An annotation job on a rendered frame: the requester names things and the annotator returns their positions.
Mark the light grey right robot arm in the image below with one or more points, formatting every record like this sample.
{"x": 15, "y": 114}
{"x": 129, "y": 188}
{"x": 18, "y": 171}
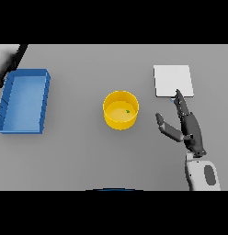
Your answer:
{"x": 201, "y": 174}

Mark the green nut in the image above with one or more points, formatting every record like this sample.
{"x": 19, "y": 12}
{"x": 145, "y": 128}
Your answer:
{"x": 127, "y": 111}

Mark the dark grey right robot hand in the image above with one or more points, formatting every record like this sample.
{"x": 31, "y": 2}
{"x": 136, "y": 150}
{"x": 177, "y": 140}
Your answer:
{"x": 191, "y": 128}

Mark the pale square measuring scale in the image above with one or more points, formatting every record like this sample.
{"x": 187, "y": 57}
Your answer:
{"x": 173, "y": 80}

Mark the blue tray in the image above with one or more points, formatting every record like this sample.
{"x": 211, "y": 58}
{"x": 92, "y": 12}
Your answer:
{"x": 24, "y": 101}

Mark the yellow bowl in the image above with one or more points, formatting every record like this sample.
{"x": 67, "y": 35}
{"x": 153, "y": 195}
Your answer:
{"x": 120, "y": 113}

